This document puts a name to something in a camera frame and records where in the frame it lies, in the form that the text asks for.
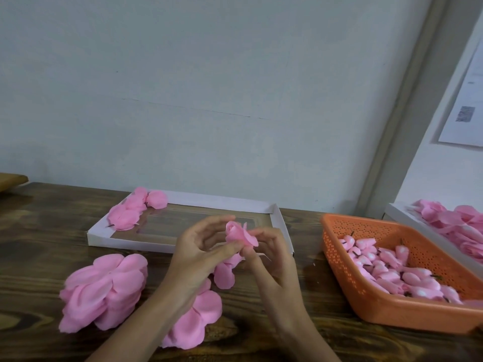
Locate orange plastic basket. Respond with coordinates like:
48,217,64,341
321,213,483,335

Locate pink rose buds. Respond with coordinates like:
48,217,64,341
340,236,483,308

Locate white paper notice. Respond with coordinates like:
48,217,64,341
438,41,483,148

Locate person's left hand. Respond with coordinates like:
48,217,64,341
160,215,245,302

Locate white shallow tray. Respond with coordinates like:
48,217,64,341
87,189,294,255

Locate person's right forearm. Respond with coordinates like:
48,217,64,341
273,309,342,362

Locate person's right hand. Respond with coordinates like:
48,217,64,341
240,227,304,325

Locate grey door frame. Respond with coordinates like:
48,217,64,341
356,0,476,219

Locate group of finished pink roses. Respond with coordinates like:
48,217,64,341
106,187,169,231

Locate pile of pink petals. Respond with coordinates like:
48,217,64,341
411,198,483,262

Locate stack of pink petals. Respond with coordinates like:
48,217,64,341
58,253,149,334
160,279,223,350

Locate person's left forearm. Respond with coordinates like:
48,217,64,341
88,286,199,362

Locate pink rose being assembled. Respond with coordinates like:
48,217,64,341
213,221,260,290

